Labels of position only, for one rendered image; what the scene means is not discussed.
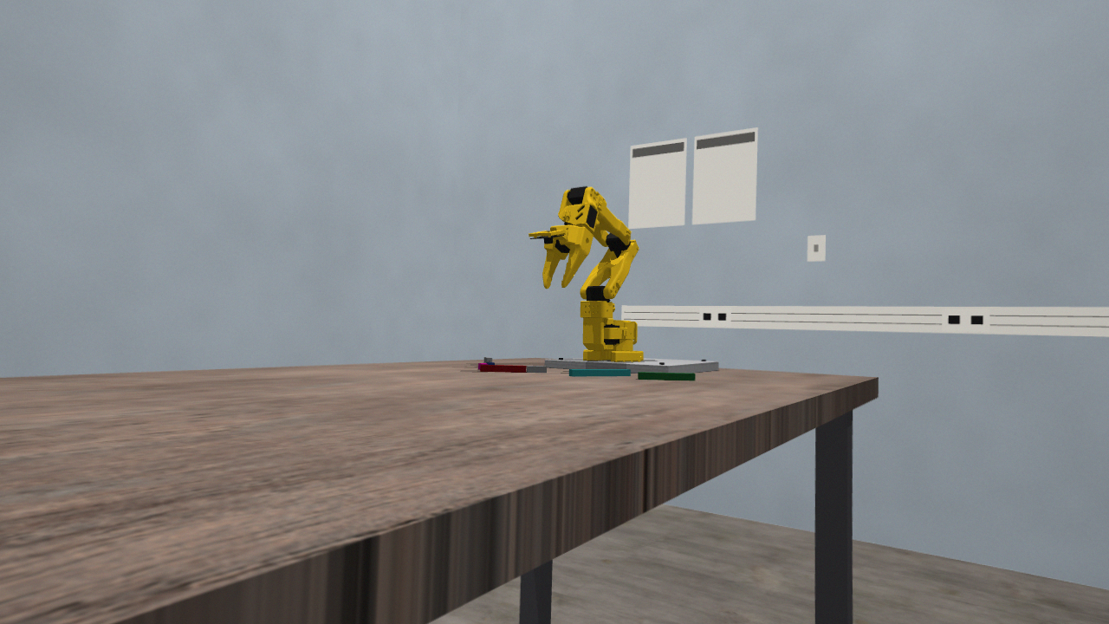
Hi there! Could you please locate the green rod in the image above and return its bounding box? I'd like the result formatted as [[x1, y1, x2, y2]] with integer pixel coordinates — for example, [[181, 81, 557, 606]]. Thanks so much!
[[638, 372, 695, 380]]

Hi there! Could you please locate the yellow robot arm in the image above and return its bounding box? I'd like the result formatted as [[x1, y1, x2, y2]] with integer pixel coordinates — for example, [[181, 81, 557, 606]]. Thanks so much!
[[558, 186, 644, 362]]

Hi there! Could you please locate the turquoise rod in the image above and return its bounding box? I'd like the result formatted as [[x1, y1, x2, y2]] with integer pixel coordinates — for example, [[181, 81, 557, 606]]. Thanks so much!
[[569, 369, 631, 377]]

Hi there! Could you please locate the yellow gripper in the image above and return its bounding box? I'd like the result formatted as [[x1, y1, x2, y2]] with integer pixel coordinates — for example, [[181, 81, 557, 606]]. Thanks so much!
[[529, 224, 593, 289]]

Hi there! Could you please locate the red rod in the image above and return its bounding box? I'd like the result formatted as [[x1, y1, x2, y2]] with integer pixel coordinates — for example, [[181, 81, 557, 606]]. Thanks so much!
[[480, 365, 526, 374]]

